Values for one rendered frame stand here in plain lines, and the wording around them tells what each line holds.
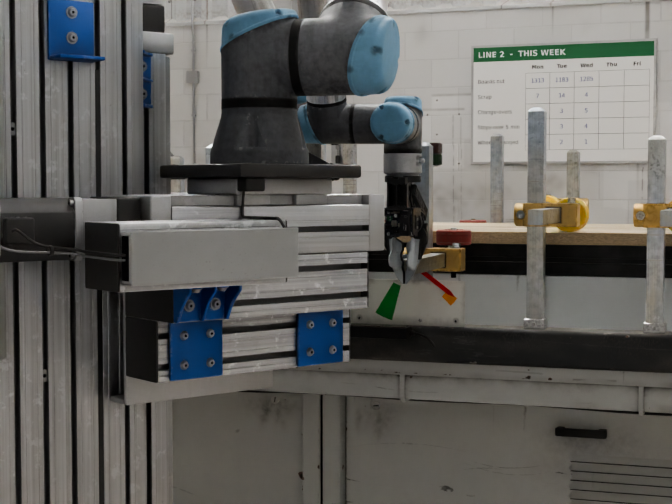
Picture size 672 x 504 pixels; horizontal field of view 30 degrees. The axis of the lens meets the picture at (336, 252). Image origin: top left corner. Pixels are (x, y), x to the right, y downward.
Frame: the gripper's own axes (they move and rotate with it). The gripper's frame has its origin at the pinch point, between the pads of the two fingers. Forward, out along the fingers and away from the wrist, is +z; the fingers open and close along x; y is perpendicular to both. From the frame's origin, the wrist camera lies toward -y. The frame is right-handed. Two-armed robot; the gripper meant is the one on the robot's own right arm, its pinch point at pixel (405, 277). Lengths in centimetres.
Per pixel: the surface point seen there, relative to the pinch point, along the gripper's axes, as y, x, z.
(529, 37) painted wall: -746, -104, -133
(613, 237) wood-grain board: -50, 35, -6
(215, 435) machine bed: -53, -65, 46
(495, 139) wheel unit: -137, -9, -32
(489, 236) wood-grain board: -50, 7, -6
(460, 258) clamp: -27.4, 4.9, -2.3
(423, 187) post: -28.1, -3.6, -17.7
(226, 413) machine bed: -53, -62, 40
